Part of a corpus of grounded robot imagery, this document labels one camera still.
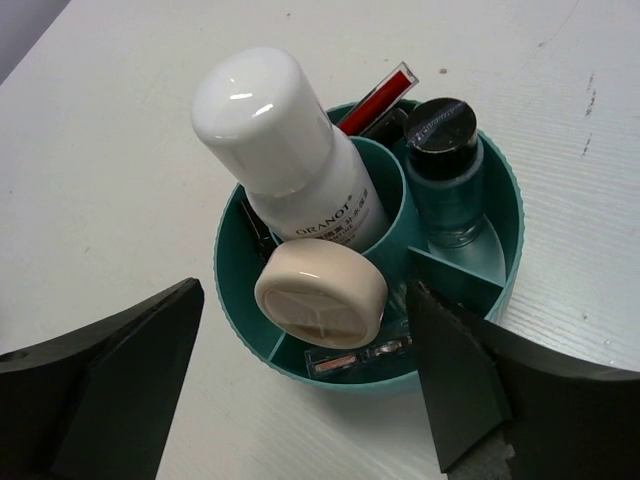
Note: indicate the red lip gloss tube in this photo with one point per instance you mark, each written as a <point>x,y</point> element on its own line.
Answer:
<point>378,101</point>

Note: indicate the white lotion bottle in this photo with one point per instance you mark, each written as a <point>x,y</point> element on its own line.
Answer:
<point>258,113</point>

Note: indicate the round beige powder compact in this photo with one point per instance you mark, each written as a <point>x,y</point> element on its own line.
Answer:
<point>322,293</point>

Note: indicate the dark red lip gloss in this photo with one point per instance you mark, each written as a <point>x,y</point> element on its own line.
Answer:
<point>389,129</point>

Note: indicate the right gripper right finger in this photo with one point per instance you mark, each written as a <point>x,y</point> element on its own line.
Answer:
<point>503,407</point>

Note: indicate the black squeeze tube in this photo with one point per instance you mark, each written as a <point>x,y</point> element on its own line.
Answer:
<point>260,233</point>

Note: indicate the clear bottle black cap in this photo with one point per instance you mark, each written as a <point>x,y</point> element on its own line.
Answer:
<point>445,171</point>

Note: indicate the eyeshadow palette clear case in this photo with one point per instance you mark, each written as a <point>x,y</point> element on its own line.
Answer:
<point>388,355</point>

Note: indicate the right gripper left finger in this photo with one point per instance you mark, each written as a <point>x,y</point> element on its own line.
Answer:
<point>98,402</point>

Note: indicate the teal round organizer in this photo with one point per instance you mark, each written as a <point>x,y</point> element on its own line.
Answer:
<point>480,275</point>

